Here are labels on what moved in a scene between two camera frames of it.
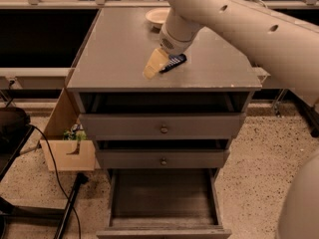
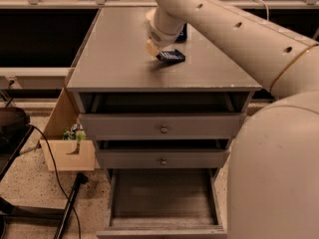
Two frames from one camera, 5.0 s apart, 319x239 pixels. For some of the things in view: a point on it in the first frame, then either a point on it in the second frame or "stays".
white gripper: (173, 44) to (159, 37)
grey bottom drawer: (164, 203) stays
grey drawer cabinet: (164, 137) stays
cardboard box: (68, 154) stays
